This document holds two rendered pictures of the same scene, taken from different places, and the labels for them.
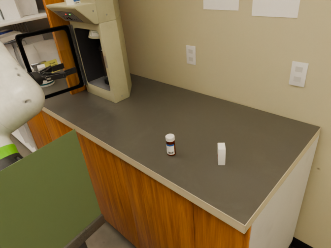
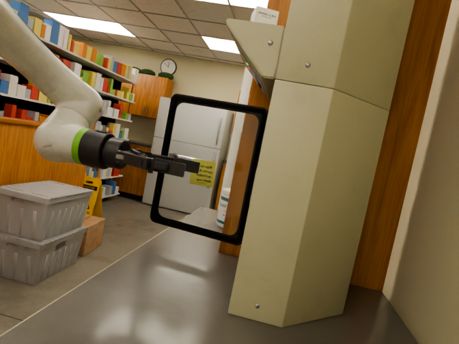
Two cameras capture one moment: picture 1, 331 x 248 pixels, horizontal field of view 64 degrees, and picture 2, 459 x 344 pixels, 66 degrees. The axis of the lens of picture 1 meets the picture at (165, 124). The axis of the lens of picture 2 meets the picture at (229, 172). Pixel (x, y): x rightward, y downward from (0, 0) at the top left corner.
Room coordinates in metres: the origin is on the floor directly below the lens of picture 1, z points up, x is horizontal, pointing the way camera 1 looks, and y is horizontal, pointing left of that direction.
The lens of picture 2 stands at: (1.02, -0.21, 1.28)
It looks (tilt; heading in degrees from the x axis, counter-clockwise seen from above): 5 degrees down; 52
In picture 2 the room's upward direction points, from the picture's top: 11 degrees clockwise
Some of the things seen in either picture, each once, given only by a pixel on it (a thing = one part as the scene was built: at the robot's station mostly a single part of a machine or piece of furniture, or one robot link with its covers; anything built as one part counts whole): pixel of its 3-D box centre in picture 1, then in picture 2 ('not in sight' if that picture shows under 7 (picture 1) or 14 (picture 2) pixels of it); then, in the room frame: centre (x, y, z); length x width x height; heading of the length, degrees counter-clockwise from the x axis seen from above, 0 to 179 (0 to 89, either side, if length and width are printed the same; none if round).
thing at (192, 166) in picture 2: (57, 67); (186, 165); (1.50, 0.58, 1.20); 0.07 x 0.01 x 0.03; 134
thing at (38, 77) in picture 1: (40, 77); (127, 155); (1.35, 0.63, 1.20); 0.09 x 0.08 x 0.07; 134
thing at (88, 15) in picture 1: (71, 14); (257, 67); (1.56, 0.44, 1.46); 0.32 x 0.11 x 0.10; 44
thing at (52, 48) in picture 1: (52, 63); (206, 168); (1.61, 0.64, 1.19); 0.30 x 0.01 x 0.40; 126
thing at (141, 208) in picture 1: (136, 161); not in sight; (1.51, 0.23, 0.45); 2.05 x 0.67 x 0.90; 44
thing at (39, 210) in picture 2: not in sight; (47, 208); (1.64, 2.76, 0.49); 0.60 x 0.42 x 0.33; 44
